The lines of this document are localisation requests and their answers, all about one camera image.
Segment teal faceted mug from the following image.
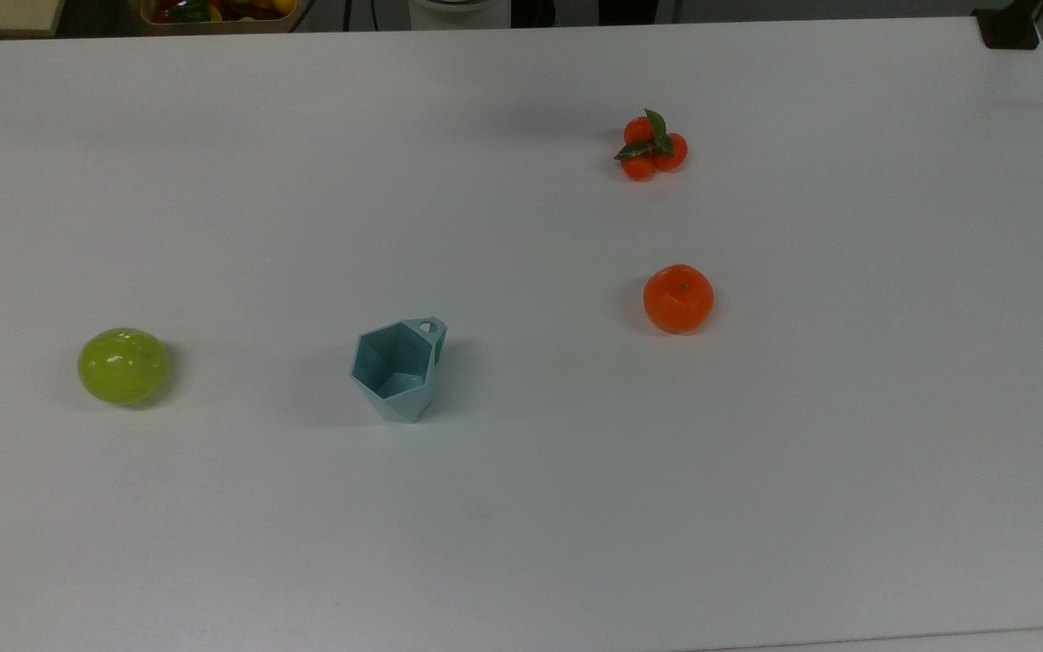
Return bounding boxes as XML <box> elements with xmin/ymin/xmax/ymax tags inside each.
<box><xmin>349</xmin><ymin>318</ymin><xmax>448</xmax><ymax>424</ymax></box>

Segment large orange toy tangerine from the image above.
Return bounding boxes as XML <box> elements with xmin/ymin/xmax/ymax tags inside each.
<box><xmin>643</xmin><ymin>264</ymin><xmax>715</xmax><ymax>334</ymax></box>

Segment small tangerine cluster with leaves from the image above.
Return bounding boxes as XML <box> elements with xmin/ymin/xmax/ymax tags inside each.
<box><xmin>613</xmin><ymin>109</ymin><xmax>690</xmax><ymax>182</ymax></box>

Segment green toy apple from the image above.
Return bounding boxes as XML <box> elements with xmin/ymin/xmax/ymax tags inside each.
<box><xmin>78</xmin><ymin>328</ymin><xmax>171</xmax><ymax>407</ymax></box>

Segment tan bin of toy fruit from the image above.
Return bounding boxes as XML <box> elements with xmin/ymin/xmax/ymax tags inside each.
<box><xmin>128</xmin><ymin>0</ymin><xmax>307</xmax><ymax>35</ymax></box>

